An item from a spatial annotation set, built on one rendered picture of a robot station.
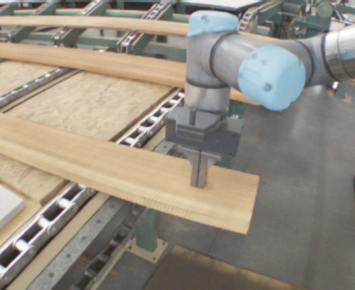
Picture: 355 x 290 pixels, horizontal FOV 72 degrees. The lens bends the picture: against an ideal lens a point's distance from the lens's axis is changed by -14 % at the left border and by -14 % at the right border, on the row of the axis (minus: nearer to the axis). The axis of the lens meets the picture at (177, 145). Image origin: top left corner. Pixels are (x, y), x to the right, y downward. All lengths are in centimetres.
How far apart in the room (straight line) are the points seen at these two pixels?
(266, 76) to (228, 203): 30
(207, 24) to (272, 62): 12
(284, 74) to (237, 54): 7
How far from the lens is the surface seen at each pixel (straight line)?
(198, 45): 41
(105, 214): 60
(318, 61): 42
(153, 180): 59
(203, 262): 149
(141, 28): 179
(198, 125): 40
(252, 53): 34
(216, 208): 54
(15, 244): 58
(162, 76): 109
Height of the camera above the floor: 127
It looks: 35 degrees down
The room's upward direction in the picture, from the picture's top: 2 degrees clockwise
